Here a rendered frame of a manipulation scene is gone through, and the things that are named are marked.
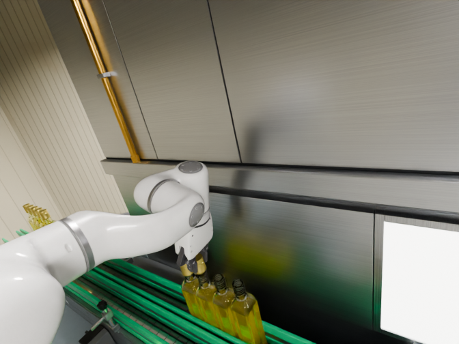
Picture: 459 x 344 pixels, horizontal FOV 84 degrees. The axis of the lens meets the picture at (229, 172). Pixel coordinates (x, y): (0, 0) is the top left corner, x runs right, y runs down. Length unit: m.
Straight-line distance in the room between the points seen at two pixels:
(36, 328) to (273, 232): 0.51
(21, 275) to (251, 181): 0.46
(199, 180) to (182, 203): 0.10
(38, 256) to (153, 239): 0.14
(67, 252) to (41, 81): 3.19
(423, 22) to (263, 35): 0.25
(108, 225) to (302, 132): 0.39
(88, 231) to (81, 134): 3.08
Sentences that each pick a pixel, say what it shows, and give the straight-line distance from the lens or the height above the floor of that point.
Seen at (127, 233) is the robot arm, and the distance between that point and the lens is 0.41.
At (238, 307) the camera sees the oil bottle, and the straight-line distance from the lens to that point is 0.72.
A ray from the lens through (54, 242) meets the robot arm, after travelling 0.40.
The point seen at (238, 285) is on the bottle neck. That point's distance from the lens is 0.71.
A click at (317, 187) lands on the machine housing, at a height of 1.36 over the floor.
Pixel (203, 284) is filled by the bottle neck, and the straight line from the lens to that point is 0.76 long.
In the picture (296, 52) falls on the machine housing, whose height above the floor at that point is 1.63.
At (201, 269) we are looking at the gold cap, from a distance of 0.72.
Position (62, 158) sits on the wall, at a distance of 3.67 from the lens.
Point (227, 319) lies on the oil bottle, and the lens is 0.79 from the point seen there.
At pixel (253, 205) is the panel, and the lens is 0.66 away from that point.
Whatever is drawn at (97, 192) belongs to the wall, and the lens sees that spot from 3.69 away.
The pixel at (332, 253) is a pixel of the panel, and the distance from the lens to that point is 0.66.
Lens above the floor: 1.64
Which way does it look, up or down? 23 degrees down
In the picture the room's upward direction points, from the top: 13 degrees counter-clockwise
